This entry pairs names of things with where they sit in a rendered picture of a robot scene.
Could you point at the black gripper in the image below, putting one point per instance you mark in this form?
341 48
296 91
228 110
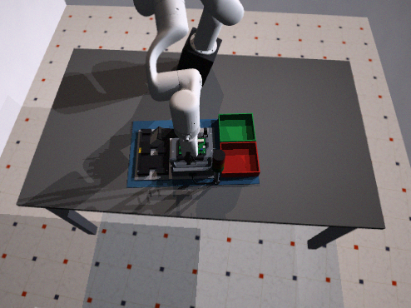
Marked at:
189 149

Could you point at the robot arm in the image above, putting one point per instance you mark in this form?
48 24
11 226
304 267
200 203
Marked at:
182 88

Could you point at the red open-top bin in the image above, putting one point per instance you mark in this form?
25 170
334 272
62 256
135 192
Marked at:
241 159

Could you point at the green circuit board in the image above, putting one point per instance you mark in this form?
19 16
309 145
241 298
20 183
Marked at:
201 146

